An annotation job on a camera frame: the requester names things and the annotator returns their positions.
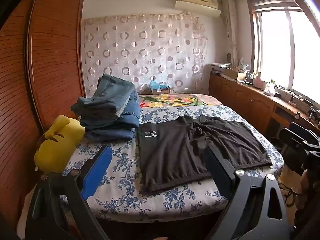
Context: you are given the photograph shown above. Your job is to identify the open cardboard box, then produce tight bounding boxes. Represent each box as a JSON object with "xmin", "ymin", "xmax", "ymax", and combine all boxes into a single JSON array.
[{"xmin": 222, "ymin": 67, "xmax": 247, "ymax": 82}]

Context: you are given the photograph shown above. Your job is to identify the long wooden cabinet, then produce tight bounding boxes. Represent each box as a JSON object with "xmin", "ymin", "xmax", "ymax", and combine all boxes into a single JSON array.
[{"xmin": 209, "ymin": 71, "xmax": 320, "ymax": 140}]

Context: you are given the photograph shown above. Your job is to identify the yellow plush toy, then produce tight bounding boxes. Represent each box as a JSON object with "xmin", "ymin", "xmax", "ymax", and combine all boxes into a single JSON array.
[{"xmin": 34, "ymin": 115, "xmax": 86, "ymax": 173}]

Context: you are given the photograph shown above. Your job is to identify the black pants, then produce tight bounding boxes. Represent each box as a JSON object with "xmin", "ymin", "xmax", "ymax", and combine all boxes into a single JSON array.
[{"xmin": 137, "ymin": 114, "xmax": 273, "ymax": 196}]

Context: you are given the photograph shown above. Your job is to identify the dark blue folded jeans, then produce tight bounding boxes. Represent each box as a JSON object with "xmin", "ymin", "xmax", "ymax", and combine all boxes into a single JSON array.
[{"xmin": 80, "ymin": 116, "xmax": 137, "ymax": 143}]

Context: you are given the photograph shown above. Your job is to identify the wooden slatted wardrobe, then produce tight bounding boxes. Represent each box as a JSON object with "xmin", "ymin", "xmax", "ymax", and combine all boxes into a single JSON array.
[{"xmin": 0, "ymin": 0, "xmax": 87, "ymax": 205}]

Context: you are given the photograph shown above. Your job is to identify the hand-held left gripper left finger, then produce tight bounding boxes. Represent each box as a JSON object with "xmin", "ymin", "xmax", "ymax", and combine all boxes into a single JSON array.
[{"xmin": 25, "ymin": 145, "xmax": 113, "ymax": 240}]

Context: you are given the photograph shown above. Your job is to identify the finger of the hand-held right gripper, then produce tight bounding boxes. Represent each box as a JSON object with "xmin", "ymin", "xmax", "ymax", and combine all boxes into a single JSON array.
[{"xmin": 280, "ymin": 122, "xmax": 320, "ymax": 153}]

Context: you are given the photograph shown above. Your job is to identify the blue floral bedsheet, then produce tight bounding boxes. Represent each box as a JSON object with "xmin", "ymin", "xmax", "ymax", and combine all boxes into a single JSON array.
[{"xmin": 61, "ymin": 104, "xmax": 284, "ymax": 218}]

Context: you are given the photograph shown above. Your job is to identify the stack of papers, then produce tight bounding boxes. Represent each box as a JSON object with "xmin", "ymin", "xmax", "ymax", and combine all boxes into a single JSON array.
[{"xmin": 207, "ymin": 62, "xmax": 227, "ymax": 75}]

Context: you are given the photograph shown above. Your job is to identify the faded light blue folded jeans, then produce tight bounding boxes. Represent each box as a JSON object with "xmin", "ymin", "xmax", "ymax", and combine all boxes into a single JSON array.
[{"xmin": 71, "ymin": 73, "xmax": 137, "ymax": 121}]

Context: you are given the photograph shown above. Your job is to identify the blue denim folded jeans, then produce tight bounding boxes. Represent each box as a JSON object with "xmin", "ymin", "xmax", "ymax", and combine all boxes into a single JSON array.
[{"xmin": 117, "ymin": 90, "xmax": 140, "ymax": 128}]

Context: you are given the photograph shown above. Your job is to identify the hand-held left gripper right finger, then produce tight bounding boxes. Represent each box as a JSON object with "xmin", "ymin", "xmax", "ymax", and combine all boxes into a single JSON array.
[{"xmin": 204, "ymin": 146, "xmax": 289, "ymax": 240}]

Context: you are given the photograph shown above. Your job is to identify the colourful flowered blanket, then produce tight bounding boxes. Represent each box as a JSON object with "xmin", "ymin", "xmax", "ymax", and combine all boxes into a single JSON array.
[{"xmin": 139, "ymin": 94, "xmax": 223, "ymax": 108}]

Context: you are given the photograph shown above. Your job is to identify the small cardboard box with blue cloth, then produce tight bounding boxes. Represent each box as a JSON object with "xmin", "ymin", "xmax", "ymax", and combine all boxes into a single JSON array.
[{"xmin": 149, "ymin": 81, "xmax": 171, "ymax": 95}]

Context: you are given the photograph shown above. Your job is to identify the white air conditioner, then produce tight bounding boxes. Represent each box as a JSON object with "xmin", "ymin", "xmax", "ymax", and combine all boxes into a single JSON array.
[{"xmin": 174, "ymin": 0, "xmax": 222, "ymax": 18}]

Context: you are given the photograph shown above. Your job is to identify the ring patterned wall cloth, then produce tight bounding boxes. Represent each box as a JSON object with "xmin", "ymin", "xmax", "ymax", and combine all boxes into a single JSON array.
[{"xmin": 82, "ymin": 12, "xmax": 209, "ymax": 98}]

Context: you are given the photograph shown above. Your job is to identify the pale window curtain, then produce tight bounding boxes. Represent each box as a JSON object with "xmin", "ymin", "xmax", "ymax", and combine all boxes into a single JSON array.
[{"xmin": 222, "ymin": 0, "xmax": 241, "ymax": 65}]

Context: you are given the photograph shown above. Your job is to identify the window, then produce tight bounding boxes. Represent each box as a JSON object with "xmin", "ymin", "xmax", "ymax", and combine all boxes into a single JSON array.
[{"xmin": 247, "ymin": 0, "xmax": 320, "ymax": 103}]

